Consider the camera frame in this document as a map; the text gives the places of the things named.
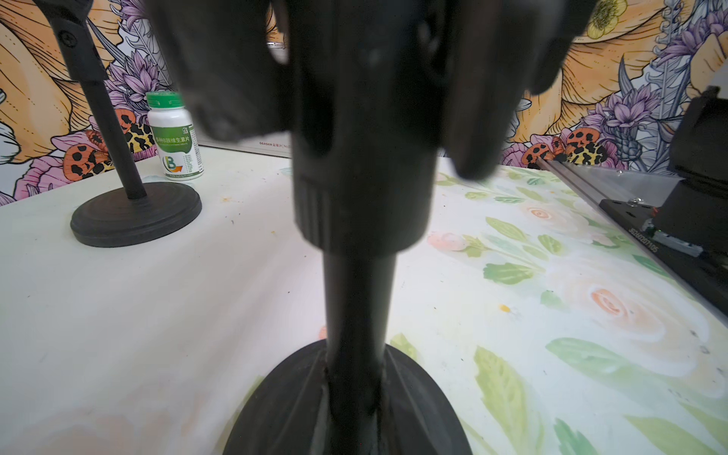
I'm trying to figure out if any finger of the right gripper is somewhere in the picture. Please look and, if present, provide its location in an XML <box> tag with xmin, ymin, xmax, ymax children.
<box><xmin>144</xmin><ymin>1</ymin><xmax>291</xmax><ymax>142</ymax></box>
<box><xmin>443</xmin><ymin>1</ymin><xmax>596</xmax><ymax>180</ymax></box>

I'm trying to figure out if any black round stand base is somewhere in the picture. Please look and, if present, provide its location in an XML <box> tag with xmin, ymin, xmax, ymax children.
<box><xmin>70</xmin><ymin>182</ymin><xmax>203</xmax><ymax>248</ymax></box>

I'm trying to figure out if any white green-capped pill bottle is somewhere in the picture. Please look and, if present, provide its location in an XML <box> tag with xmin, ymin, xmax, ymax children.
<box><xmin>146</xmin><ymin>91</ymin><xmax>204</xmax><ymax>181</ymax></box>

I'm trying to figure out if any silver first aid case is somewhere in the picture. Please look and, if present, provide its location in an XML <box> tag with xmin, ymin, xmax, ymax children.
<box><xmin>198</xmin><ymin>132</ymin><xmax>291</xmax><ymax>158</ymax></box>

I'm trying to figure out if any aluminium front rail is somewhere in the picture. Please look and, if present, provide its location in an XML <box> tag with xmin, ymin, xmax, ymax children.
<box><xmin>537</xmin><ymin>158</ymin><xmax>681</xmax><ymax>208</ymax></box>

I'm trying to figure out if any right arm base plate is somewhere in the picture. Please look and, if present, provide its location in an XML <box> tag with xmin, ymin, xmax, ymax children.
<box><xmin>599</xmin><ymin>199</ymin><xmax>727</xmax><ymax>316</ymax></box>

